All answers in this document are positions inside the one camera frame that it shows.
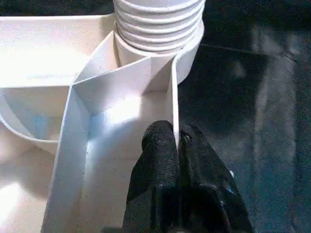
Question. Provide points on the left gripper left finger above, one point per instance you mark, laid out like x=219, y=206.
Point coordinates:
x=155, y=184

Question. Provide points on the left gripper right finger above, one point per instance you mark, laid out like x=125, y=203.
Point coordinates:
x=209, y=194

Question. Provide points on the white plastic table leg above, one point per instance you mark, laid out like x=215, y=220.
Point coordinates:
x=158, y=24

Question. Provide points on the white plastic table top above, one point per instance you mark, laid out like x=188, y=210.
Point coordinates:
x=43, y=58

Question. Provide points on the black work mat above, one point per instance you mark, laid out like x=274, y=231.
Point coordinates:
x=243, y=97

